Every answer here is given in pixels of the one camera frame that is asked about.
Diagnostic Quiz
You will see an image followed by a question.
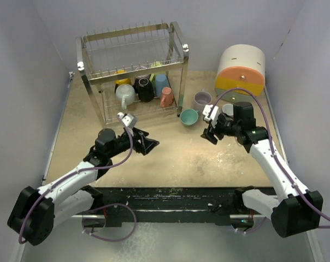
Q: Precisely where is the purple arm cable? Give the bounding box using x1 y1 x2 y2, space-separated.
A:
18 116 138 245
211 87 330 235

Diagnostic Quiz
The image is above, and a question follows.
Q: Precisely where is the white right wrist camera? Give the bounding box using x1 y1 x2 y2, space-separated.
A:
202 105 220 128

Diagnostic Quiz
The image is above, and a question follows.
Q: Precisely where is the round cream drawer cabinet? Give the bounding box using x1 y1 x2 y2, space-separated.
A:
214 44 266 97

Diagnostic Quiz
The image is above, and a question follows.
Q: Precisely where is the steel two-tier dish rack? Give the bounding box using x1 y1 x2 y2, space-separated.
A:
75 21 189 127

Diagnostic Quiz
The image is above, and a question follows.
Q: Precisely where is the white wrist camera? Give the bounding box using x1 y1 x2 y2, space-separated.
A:
117 112 138 129
202 105 220 128

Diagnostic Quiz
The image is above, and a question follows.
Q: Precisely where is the light green mug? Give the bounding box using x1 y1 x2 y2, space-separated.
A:
150 61 163 82

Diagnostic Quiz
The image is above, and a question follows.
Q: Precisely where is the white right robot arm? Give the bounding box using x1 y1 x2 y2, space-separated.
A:
202 102 323 238

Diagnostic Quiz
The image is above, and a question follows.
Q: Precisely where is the lilac mug black handle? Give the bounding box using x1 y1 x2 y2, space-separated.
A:
135 66 148 71

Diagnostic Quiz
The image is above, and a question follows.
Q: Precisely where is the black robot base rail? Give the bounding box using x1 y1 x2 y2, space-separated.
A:
80 187 260 228

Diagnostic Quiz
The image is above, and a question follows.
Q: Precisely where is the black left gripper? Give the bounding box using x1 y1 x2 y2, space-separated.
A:
107 127 158 159

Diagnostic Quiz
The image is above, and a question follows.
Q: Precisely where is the blue cup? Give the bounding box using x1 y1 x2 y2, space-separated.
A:
155 74 169 97

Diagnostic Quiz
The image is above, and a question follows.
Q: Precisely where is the terracotta mug white inside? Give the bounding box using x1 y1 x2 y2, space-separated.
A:
160 87 174 108

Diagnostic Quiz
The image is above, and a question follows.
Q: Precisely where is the yellow mug black handle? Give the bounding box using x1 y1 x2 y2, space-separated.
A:
115 69 132 88

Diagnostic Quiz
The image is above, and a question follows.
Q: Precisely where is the teal cup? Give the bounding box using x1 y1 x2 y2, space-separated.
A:
179 109 199 127

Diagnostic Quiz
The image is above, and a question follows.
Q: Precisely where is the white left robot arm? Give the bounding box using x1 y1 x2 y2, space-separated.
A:
7 128 159 246

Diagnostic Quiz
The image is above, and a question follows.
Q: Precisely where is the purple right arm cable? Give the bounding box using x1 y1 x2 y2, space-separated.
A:
211 87 330 235

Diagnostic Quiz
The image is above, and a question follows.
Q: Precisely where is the lilac mug near rack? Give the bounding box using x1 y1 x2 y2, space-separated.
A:
192 89 212 115

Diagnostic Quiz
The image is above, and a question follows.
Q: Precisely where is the grey mug near cabinet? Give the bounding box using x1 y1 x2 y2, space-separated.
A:
222 104 234 116

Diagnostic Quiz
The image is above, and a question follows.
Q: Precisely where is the black mug cream inside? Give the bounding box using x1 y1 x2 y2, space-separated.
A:
134 78 155 103

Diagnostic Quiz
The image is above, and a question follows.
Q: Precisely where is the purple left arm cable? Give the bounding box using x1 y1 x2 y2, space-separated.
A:
18 116 138 245

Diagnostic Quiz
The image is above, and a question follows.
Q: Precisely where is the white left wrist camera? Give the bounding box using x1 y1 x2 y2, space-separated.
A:
117 112 138 129

